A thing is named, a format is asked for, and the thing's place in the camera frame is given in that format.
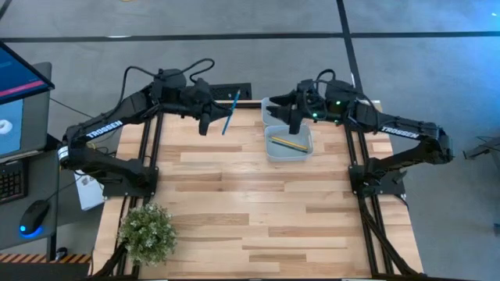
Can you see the black-framed computer monitor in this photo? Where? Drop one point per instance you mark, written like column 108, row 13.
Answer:
column 19, row 78

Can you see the clear plastic container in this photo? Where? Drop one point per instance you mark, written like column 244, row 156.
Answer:
column 289, row 155
column 266, row 117

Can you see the black perforated floor panel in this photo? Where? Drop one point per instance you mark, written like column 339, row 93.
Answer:
column 246, row 93

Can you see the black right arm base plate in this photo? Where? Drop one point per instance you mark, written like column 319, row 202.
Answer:
column 390, row 185

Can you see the blue pencil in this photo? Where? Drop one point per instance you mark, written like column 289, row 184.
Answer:
column 226, row 125

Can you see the grey-framed computer monitor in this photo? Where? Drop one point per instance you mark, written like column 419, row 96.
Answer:
column 37, row 125

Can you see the green artificial potted plant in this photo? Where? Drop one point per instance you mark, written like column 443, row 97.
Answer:
column 148, row 234

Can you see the black aluminium table frame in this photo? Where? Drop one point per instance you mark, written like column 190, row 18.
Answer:
column 348, row 148

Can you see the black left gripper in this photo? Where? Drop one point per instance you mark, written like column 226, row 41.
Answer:
column 199, row 99

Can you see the black computer mouse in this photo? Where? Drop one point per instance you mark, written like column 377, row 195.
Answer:
column 34, row 216

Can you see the grey desk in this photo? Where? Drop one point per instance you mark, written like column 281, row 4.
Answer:
column 37, row 191

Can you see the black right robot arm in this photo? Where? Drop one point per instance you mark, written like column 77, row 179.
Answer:
column 398, row 133

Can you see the dark green coloured pencil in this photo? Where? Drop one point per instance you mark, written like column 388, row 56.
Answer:
column 285, row 145

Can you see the black computer keyboard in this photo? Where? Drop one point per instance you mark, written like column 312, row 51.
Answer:
column 11, row 181

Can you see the black round caster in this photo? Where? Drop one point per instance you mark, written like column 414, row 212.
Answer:
column 61, row 253

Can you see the dark grey panel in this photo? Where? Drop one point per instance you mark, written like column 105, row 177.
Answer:
column 39, row 272

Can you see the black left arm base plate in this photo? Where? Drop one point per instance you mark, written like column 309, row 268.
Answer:
column 133, row 189

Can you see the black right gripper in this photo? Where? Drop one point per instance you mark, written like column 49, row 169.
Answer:
column 306, row 101

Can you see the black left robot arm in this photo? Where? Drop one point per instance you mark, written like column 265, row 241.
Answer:
column 103, row 129

